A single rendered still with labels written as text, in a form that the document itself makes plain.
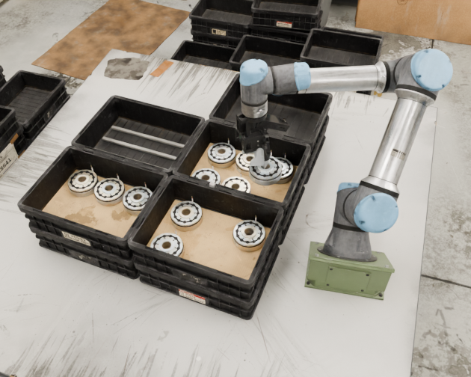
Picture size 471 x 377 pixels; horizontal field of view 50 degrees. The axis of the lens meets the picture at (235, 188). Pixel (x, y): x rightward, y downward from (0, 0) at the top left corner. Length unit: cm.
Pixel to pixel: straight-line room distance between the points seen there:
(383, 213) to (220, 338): 61
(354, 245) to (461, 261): 125
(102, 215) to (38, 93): 149
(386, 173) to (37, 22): 358
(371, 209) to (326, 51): 171
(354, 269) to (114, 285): 77
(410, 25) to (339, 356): 306
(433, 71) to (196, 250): 87
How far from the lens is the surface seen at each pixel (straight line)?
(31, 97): 311
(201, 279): 152
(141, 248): 152
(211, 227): 167
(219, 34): 337
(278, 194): 175
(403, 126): 150
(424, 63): 151
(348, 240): 161
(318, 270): 162
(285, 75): 141
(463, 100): 371
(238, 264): 158
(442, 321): 258
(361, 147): 215
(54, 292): 179
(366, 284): 165
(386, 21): 422
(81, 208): 180
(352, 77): 160
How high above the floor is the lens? 216
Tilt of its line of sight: 49 degrees down
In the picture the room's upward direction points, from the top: 2 degrees counter-clockwise
